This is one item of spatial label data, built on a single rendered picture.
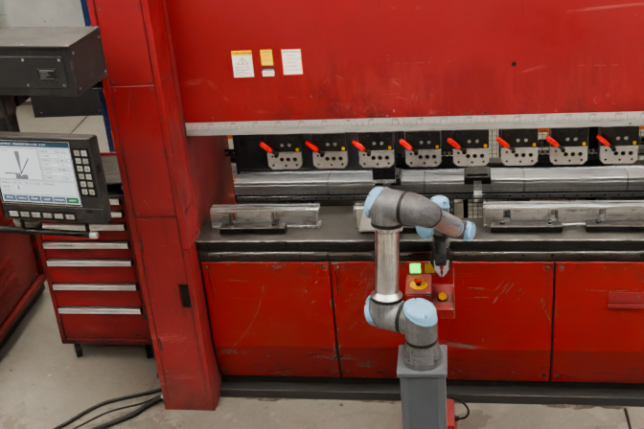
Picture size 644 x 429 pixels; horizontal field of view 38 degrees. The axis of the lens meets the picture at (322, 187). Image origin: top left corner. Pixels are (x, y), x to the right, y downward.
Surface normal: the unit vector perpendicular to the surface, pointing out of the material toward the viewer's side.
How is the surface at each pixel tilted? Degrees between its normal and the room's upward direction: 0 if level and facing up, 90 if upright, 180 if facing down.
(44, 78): 90
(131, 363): 0
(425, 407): 90
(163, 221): 90
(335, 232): 0
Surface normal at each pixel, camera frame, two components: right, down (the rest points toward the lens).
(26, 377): -0.08, -0.90
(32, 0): -0.12, 0.44
